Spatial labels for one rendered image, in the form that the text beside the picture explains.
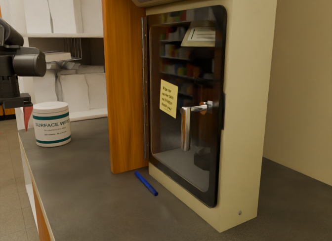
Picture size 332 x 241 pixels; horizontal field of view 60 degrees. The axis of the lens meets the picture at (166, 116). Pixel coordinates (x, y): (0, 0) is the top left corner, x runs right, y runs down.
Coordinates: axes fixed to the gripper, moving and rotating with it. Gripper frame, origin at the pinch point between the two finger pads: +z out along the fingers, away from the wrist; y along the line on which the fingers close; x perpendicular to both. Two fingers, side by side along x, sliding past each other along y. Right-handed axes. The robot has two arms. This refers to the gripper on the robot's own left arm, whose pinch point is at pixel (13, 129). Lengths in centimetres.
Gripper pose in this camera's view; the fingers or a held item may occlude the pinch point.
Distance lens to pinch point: 87.9
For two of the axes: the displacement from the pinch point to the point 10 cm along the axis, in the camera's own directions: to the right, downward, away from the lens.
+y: 8.5, -1.3, 5.0
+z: 0.0, 9.6, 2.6
